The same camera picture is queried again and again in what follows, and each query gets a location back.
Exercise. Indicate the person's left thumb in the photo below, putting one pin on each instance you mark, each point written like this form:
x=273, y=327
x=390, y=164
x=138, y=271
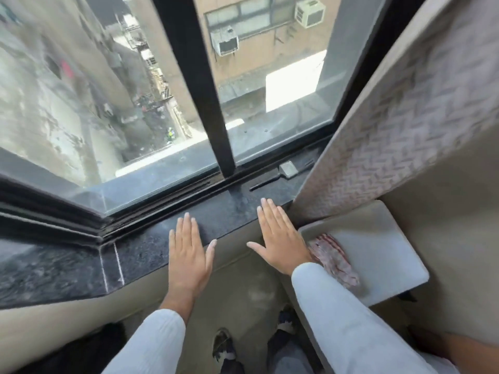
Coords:
x=211, y=251

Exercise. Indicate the person's right forearm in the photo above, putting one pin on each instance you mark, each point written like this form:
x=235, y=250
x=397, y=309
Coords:
x=351, y=327

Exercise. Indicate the person's right thumb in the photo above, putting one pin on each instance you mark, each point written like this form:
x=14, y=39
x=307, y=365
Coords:
x=256, y=250

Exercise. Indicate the black object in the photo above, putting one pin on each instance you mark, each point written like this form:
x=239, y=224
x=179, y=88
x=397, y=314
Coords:
x=66, y=350

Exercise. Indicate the person's right leg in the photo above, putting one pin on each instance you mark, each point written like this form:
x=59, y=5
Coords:
x=290, y=354

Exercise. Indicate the person's left hand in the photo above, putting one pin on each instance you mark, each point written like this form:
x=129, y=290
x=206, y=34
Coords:
x=187, y=260

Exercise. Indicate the red and white striped cloth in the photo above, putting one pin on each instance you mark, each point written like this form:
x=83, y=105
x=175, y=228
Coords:
x=335, y=259

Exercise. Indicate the person's right hand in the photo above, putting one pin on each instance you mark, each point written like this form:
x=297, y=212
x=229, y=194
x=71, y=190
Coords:
x=282, y=245

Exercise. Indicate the person's shoe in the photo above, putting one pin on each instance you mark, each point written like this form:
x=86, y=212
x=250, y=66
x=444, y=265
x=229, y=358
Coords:
x=223, y=344
x=286, y=321

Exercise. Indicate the brown rounded object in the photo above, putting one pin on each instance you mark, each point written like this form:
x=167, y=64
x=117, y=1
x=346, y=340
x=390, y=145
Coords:
x=460, y=352

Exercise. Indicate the white air conditioner unit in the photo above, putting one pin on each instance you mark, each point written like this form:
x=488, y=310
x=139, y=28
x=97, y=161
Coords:
x=310, y=12
x=225, y=41

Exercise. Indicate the beige herringbone fabric panel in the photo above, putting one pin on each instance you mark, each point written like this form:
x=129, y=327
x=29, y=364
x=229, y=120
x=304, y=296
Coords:
x=409, y=132

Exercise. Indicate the black window frame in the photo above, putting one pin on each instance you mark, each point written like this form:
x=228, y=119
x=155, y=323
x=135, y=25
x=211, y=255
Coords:
x=195, y=73

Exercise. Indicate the person's left forearm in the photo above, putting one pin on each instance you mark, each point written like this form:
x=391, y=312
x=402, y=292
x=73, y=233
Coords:
x=152, y=342

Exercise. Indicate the black granite window sill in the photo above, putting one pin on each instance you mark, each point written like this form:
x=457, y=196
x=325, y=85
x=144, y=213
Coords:
x=148, y=249

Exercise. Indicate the person's right shoe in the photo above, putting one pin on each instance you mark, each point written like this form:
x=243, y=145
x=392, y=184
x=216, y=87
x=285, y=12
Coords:
x=286, y=321

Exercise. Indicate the person's left shoe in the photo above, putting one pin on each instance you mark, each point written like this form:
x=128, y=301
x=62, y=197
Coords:
x=223, y=344

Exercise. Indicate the window glass pane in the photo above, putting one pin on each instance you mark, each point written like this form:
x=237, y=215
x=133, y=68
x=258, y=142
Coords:
x=273, y=81
x=78, y=93

